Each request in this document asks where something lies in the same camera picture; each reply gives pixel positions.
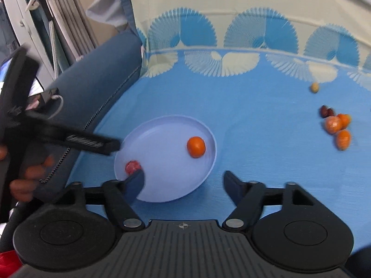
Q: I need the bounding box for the pink red candy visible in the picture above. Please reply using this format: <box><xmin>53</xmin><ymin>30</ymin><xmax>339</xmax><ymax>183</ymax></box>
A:
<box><xmin>125</xmin><ymin>160</ymin><xmax>141</xmax><ymax>176</ymax></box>

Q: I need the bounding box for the large orange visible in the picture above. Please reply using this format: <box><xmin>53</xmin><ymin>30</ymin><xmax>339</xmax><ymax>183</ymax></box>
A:
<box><xmin>324</xmin><ymin>116</ymin><xmax>342</xmax><ymax>134</ymax></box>

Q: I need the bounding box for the small orange tangerine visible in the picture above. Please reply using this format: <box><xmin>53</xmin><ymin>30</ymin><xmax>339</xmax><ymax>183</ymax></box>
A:
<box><xmin>335</xmin><ymin>129</ymin><xmax>352</xmax><ymax>151</ymax></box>

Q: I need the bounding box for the dark red jujube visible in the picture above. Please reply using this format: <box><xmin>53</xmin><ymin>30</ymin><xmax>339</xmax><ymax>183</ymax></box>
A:
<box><xmin>319</xmin><ymin>105</ymin><xmax>329</xmax><ymax>118</ymax></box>
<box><xmin>326</xmin><ymin>108</ymin><xmax>336</xmax><ymax>117</ymax></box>

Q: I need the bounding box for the yellow longan fruit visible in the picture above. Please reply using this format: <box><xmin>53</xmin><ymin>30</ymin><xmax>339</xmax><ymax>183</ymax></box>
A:
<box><xmin>310</xmin><ymin>82</ymin><xmax>320</xmax><ymax>94</ymax></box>

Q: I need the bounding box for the person's left hand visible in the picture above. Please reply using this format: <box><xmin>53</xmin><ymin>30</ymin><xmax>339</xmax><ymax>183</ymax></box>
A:
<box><xmin>1</xmin><ymin>143</ymin><xmax>55</xmax><ymax>202</ymax></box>

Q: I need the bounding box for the black smartphone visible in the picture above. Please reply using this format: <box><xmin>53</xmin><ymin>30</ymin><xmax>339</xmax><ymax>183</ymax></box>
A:
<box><xmin>0</xmin><ymin>57</ymin><xmax>61</xmax><ymax>114</ymax></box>

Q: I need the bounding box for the light blue round plate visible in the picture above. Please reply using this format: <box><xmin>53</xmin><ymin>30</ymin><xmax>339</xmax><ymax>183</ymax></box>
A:
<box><xmin>114</xmin><ymin>115</ymin><xmax>217</xmax><ymax>203</ymax></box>

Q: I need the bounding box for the grey curtain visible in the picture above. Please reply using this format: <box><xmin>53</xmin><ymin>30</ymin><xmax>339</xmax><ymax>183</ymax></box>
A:
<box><xmin>47</xmin><ymin>0</ymin><xmax>98</xmax><ymax>62</ymax></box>

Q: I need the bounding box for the blue patterned bed sheet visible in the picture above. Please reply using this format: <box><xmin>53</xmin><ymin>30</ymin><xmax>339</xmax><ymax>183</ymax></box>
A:
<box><xmin>65</xmin><ymin>0</ymin><xmax>371</xmax><ymax>256</ymax></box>

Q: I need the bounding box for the grey blue blanket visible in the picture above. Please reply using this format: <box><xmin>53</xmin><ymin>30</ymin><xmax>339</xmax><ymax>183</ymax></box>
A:
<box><xmin>86</xmin><ymin>0</ymin><xmax>135</xmax><ymax>33</ymax></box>

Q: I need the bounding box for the white charging cable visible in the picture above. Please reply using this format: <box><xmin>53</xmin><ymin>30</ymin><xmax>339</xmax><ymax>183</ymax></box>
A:
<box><xmin>46</xmin><ymin>93</ymin><xmax>65</xmax><ymax>120</ymax></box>

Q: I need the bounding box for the white window frame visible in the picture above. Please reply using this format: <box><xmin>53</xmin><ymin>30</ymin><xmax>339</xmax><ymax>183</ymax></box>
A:
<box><xmin>3</xmin><ymin>0</ymin><xmax>54</xmax><ymax>88</ymax></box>

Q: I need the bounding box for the garment steamer with hose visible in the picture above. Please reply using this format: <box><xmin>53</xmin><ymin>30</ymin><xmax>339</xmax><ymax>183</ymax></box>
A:
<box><xmin>25</xmin><ymin>0</ymin><xmax>71</xmax><ymax>79</ymax></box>

